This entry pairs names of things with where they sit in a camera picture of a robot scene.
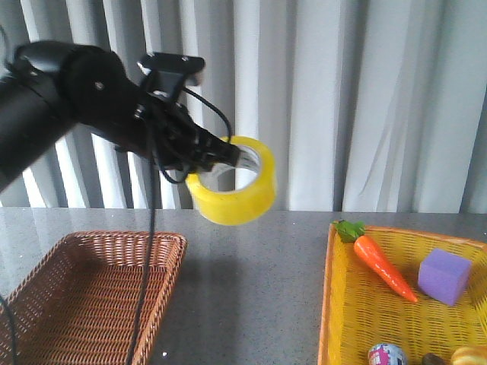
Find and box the grey pleated curtain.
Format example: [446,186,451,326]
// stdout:
[1,1,486,214]

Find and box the brown wicker basket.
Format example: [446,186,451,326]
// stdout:
[1,231,187,364]

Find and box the orange toy carrot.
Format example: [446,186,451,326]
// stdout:
[332,220,418,303]

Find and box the black cable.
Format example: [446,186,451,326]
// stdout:
[123,87,233,365]

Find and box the colourful patterned ball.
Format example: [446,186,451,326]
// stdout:
[368,343,409,365]

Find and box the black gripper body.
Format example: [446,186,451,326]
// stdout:
[135,103,212,171]

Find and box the yellow wicker basket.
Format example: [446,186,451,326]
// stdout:
[318,226,486,364]

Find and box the small dark brown object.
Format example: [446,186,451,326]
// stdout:
[421,353,447,365]

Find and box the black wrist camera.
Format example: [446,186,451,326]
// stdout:
[137,52,205,103]

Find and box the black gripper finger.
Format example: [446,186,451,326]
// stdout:
[180,159,215,174]
[205,136,240,167]

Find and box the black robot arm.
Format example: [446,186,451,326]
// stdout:
[1,40,240,188]

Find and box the toy bread loaf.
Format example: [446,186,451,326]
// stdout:
[450,345,487,365]

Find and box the yellow tape roll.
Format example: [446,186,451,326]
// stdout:
[186,136,277,226]

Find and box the purple foam cube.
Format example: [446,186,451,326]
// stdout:
[418,249,473,306]

